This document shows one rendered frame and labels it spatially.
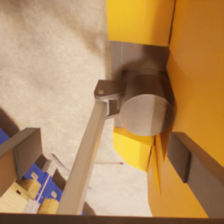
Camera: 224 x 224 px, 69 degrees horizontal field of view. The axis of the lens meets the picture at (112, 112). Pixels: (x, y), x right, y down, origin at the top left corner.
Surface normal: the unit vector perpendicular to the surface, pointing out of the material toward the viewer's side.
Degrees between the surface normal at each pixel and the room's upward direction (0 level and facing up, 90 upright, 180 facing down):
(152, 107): 0
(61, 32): 0
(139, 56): 0
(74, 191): 90
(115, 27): 22
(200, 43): 74
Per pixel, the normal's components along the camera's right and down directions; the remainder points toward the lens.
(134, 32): -0.49, 0.55
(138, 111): -0.13, 0.61
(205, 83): -0.99, 0.12
